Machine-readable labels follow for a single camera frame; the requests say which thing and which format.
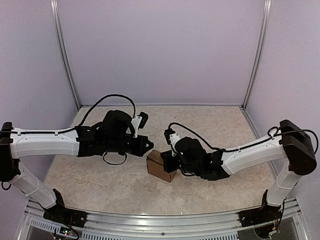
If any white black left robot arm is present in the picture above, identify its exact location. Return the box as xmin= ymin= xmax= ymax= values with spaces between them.
xmin=0 ymin=110 xmax=154 ymax=223

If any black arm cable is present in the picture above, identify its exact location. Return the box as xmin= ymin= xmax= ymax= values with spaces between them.
xmin=167 ymin=122 xmax=320 ymax=153
xmin=0 ymin=94 xmax=137 ymax=191

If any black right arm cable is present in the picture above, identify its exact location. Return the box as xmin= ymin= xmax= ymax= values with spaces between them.
xmin=167 ymin=122 xmax=320 ymax=153

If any brown cardboard box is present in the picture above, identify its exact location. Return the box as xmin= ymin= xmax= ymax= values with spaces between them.
xmin=146 ymin=150 xmax=177 ymax=183

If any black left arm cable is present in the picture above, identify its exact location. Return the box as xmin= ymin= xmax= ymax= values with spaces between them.
xmin=0 ymin=94 xmax=137 ymax=191

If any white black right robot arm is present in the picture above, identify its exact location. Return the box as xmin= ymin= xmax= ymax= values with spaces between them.
xmin=160 ymin=119 xmax=320 ymax=222

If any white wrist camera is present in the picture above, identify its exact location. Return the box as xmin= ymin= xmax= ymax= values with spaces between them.
xmin=131 ymin=112 xmax=149 ymax=138
xmin=164 ymin=128 xmax=181 ymax=157

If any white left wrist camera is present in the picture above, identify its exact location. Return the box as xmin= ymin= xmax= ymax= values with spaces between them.
xmin=131 ymin=112 xmax=149 ymax=138

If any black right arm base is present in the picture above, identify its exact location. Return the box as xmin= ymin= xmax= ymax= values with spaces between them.
xmin=238 ymin=190 xmax=283 ymax=227

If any left aluminium frame post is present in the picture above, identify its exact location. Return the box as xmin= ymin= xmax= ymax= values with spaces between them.
xmin=50 ymin=0 xmax=82 ymax=110

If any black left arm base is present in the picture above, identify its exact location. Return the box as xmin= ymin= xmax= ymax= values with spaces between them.
xmin=43 ymin=188 xmax=88 ymax=228

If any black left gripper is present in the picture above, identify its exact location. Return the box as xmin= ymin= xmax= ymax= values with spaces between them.
xmin=105 ymin=135 xmax=154 ymax=158

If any front aluminium frame rail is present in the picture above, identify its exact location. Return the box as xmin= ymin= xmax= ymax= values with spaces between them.
xmin=18 ymin=198 xmax=311 ymax=240

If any right aluminium frame post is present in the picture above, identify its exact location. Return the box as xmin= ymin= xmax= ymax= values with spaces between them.
xmin=241 ymin=0 xmax=272 ymax=111

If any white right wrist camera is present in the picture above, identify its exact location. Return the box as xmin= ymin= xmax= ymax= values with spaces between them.
xmin=164 ymin=128 xmax=181 ymax=157

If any aluminium frame post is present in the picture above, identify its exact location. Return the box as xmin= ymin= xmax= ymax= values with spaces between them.
xmin=241 ymin=0 xmax=272 ymax=111
xmin=50 ymin=0 xmax=82 ymax=110

